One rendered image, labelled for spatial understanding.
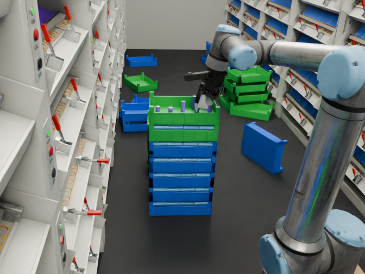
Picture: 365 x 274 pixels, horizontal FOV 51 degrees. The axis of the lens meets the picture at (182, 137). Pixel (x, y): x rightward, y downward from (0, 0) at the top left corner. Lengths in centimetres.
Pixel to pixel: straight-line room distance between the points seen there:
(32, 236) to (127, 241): 108
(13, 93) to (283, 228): 86
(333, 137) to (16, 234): 71
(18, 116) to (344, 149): 72
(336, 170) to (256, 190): 113
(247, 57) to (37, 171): 92
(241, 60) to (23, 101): 92
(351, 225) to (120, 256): 90
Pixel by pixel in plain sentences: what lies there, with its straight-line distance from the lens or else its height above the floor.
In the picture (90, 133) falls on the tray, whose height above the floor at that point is 55.
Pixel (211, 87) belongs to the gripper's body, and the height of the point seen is 66.
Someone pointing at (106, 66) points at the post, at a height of 60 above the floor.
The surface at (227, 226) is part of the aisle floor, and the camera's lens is 184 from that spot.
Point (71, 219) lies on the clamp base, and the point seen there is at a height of 53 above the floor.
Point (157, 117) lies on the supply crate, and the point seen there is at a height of 51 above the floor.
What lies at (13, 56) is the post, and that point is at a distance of 59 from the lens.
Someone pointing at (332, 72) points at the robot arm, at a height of 92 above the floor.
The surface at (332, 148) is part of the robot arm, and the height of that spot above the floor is 74.
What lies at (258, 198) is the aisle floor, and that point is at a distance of 206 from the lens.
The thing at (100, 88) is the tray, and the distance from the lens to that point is 187.
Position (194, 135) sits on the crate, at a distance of 166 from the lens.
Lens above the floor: 115
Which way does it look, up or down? 26 degrees down
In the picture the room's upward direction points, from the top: 2 degrees clockwise
